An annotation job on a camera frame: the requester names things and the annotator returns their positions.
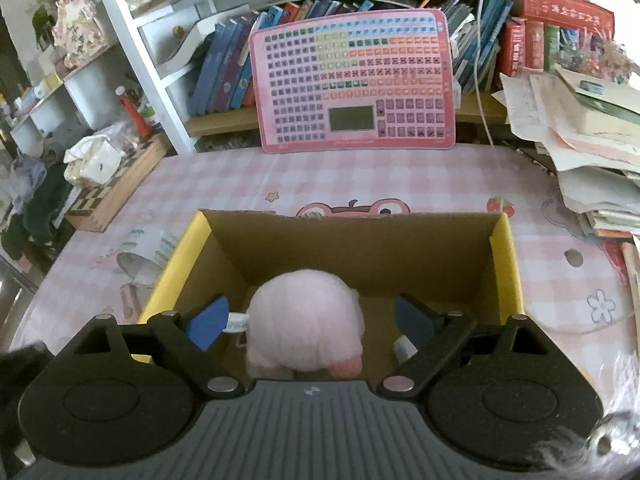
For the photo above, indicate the row of blue books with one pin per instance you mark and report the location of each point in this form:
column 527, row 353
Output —
column 222, row 58

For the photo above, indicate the pile of papers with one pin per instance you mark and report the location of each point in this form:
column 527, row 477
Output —
column 589, row 128

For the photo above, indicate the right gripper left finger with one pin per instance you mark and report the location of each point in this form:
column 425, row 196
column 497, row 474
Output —
column 184, row 342

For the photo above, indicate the red books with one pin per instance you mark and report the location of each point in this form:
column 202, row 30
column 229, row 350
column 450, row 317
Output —
column 537, row 31

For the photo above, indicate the wooden chess board box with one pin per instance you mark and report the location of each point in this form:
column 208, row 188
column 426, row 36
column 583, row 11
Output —
column 95, row 208

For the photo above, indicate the pile of clothes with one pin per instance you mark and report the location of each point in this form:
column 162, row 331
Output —
column 33, row 195

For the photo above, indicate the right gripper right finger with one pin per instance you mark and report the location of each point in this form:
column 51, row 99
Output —
column 438, row 338

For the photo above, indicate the pink plush toy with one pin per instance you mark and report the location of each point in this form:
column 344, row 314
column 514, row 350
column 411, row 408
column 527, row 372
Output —
column 302, row 322

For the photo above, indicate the floral tissue pack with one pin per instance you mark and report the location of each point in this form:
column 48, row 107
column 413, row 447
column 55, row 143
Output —
column 91, row 162

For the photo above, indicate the clear tape roll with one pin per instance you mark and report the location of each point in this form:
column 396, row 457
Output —
column 145, row 252

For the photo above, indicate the red toy bottle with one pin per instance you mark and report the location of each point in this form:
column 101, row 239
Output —
column 144, row 130

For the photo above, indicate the pink checkered tablecloth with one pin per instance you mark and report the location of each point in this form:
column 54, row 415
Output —
column 576, row 287

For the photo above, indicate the pink learning tablet board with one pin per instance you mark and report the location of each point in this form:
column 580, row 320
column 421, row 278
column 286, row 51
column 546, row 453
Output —
column 375, row 79

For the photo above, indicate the yellow cardboard box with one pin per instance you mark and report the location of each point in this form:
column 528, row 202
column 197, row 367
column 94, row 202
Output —
column 451, row 262

